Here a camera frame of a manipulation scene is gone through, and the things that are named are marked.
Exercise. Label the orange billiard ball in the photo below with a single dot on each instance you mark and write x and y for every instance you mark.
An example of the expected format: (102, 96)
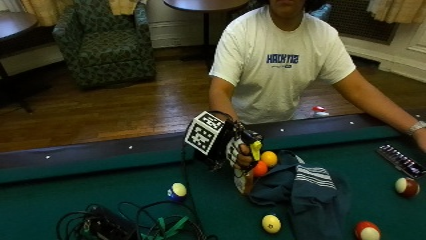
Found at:
(259, 169)

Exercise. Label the yellow billiard ball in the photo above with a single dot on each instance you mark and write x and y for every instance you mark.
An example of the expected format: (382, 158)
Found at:
(270, 224)
(269, 158)

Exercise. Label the white cube of black markers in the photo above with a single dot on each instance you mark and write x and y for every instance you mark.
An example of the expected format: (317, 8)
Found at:
(201, 135)

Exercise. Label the blue striped billiard ball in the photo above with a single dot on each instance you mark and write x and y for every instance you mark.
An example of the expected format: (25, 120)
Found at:
(177, 192)

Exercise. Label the blue cloth with white stripes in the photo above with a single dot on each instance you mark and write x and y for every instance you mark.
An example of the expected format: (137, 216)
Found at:
(310, 200)

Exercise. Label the red and white toy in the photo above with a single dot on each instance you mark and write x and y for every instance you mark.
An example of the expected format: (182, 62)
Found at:
(318, 111)

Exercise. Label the person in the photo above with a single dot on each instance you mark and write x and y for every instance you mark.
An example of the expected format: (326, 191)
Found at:
(274, 83)

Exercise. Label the red striped billiard ball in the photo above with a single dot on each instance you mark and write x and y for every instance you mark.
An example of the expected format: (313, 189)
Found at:
(366, 231)

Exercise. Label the black tray of shiny pieces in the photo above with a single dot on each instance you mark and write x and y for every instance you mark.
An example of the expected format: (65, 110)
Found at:
(401, 161)

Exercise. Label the black electronics box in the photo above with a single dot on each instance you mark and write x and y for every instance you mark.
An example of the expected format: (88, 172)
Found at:
(108, 225)

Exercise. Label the maroon striped billiard ball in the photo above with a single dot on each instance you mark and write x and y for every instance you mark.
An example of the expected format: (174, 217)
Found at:
(407, 187)

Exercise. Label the silver wrist watch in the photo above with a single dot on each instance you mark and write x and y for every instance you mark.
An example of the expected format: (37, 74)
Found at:
(417, 127)

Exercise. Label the green patterned armchair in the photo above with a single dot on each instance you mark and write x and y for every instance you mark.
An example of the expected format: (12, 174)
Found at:
(106, 50)

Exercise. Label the round dark wooden table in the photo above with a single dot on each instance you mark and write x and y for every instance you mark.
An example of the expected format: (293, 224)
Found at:
(206, 5)

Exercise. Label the dark radiator grille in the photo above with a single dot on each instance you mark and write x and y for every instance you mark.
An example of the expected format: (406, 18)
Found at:
(359, 23)

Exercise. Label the yellow curtain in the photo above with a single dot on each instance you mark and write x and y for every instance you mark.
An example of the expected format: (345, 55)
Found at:
(41, 10)
(397, 10)

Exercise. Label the dark wooden side table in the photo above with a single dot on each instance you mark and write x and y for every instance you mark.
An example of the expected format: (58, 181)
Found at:
(14, 25)

